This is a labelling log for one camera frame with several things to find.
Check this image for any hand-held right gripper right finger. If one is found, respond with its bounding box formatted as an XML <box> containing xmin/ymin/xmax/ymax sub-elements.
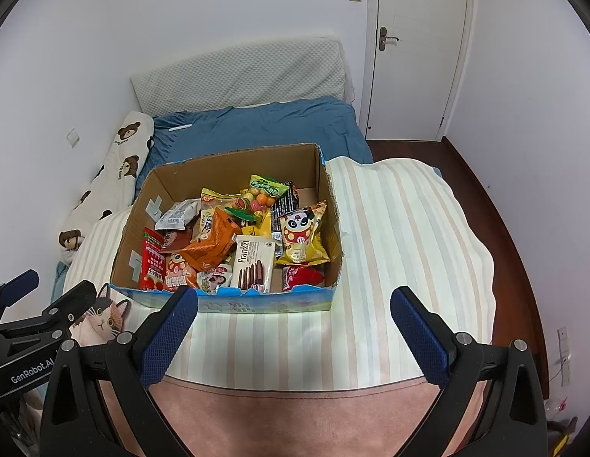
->
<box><xmin>390</xmin><ymin>286</ymin><xmax>548</xmax><ymax>457</ymax></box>

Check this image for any small red snack packet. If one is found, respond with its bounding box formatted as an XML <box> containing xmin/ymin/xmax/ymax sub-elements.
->
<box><xmin>281</xmin><ymin>265</ymin><xmax>326</xmax><ymax>292</ymax></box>

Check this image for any large yellow black snack packet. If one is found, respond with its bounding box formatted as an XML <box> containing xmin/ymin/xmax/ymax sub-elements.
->
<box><xmin>254</xmin><ymin>181</ymin><xmax>300</xmax><ymax>241</ymax></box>

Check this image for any white chocolate biscuit packet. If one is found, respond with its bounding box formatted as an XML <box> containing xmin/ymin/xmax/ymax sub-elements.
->
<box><xmin>229</xmin><ymin>234</ymin><xmax>277</xmax><ymax>293</ymax></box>

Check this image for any metal door handle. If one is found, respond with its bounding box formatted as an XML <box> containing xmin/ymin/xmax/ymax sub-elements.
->
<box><xmin>379</xmin><ymin>26</ymin><xmax>400</xmax><ymax>52</ymax></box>

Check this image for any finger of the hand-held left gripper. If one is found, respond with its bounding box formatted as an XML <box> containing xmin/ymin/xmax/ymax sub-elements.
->
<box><xmin>0</xmin><ymin>280</ymin><xmax>98</xmax><ymax>341</ymax></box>
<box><xmin>0</xmin><ymin>269</ymin><xmax>41</xmax><ymax>311</ymax></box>

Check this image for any orange snack packet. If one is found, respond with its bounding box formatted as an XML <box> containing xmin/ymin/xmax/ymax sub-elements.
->
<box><xmin>181</xmin><ymin>206</ymin><xmax>238</xmax><ymax>272</ymax></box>

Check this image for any yellow round biscuit packet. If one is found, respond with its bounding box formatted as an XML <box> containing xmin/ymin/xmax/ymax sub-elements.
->
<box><xmin>200</xmin><ymin>185</ymin><xmax>243</xmax><ymax>243</ymax></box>

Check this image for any yellow and white floor clutter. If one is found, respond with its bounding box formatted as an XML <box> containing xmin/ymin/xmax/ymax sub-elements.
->
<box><xmin>545</xmin><ymin>395</ymin><xmax>581</xmax><ymax>457</ymax></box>

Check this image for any yellow panda snack packet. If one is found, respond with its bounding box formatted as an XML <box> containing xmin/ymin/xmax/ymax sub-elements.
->
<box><xmin>276</xmin><ymin>200</ymin><xmax>331</xmax><ymax>266</ymax></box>

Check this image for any grey quilted pillow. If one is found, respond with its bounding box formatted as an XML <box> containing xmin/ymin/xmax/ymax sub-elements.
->
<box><xmin>130</xmin><ymin>35</ymin><xmax>355</xmax><ymax>112</ymax></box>

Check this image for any striped pink blanket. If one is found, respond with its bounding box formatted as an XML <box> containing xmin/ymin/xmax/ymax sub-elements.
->
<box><xmin>61</xmin><ymin>155</ymin><xmax>496</xmax><ymax>457</ymax></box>

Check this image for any printed cardboard box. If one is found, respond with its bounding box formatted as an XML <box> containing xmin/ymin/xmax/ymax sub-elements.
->
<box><xmin>108</xmin><ymin>142</ymin><xmax>345</xmax><ymax>314</ymax></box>

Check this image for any red and white snack packet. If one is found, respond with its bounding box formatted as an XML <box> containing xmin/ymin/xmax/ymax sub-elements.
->
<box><xmin>139</xmin><ymin>227</ymin><xmax>167</xmax><ymax>291</ymax></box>

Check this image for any blue bed sheet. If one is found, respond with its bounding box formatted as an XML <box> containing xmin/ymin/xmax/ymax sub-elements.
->
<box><xmin>52</xmin><ymin>95</ymin><xmax>374</xmax><ymax>296</ymax></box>

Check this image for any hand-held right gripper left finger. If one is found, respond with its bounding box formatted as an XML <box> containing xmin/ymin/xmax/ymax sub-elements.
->
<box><xmin>39</xmin><ymin>286</ymin><xmax>199</xmax><ymax>457</ymax></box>

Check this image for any white door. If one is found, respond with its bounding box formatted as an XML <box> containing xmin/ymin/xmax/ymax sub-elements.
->
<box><xmin>366</xmin><ymin>0</ymin><xmax>476</xmax><ymax>142</ymax></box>

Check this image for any small white snack packet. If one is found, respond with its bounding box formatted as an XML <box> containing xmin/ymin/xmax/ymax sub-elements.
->
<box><xmin>154</xmin><ymin>198</ymin><xmax>201</xmax><ymax>232</ymax></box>

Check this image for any red panda snack packet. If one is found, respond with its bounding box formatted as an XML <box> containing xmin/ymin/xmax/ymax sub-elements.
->
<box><xmin>164</xmin><ymin>252</ymin><xmax>200</xmax><ymax>292</ymax></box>

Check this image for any calico cat plush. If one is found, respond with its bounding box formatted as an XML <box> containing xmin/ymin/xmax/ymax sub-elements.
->
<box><xmin>71</xmin><ymin>283</ymin><xmax>134</xmax><ymax>346</ymax></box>

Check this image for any dark red snack packet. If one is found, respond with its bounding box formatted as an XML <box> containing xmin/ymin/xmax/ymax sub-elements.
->
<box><xmin>159</xmin><ymin>228</ymin><xmax>195</xmax><ymax>254</ymax></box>

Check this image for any green fruit candy packet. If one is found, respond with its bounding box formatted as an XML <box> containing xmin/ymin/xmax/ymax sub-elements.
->
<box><xmin>223</xmin><ymin>174</ymin><xmax>290</xmax><ymax>227</ymax></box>

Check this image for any egg yolk packet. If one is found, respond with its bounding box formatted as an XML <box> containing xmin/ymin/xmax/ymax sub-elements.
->
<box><xmin>197</xmin><ymin>262</ymin><xmax>235</xmax><ymax>294</ymax></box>

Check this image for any white power strip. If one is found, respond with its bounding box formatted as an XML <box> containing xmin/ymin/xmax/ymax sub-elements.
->
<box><xmin>556</xmin><ymin>326</ymin><xmax>572</xmax><ymax>386</ymax></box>

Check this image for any bear print long pillow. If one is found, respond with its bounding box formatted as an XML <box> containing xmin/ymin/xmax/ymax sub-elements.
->
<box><xmin>58</xmin><ymin>110</ymin><xmax>155</xmax><ymax>265</ymax></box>

